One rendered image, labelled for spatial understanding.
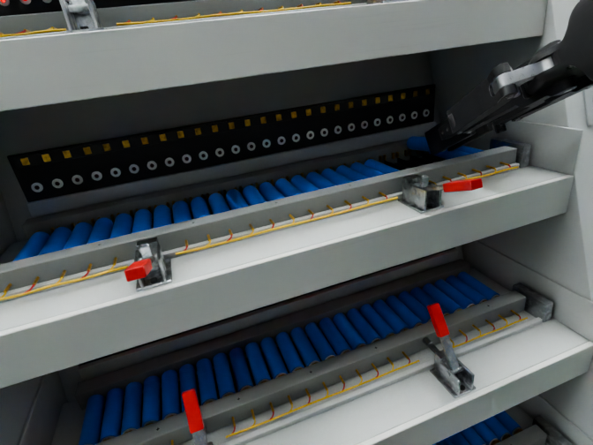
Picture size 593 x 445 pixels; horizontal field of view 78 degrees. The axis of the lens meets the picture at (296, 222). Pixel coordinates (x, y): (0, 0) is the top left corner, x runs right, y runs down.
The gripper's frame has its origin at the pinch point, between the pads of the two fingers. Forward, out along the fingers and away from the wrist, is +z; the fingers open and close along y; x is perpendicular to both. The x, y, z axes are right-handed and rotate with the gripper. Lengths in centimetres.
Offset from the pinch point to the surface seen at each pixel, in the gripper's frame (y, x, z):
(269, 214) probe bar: 24.0, 4.3, -0.2
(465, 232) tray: 5.0, 11.2, -2.6
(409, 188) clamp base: 9.6, 5.3, -2.3
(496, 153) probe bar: -4.0, 3.6, -0.4
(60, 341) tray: 42.6, 10.2, -3.3
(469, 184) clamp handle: 9.1, 6.9, -10.0
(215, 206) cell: 28.5, 1.5, 4.2
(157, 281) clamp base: 34.9, 7.8, -3.3
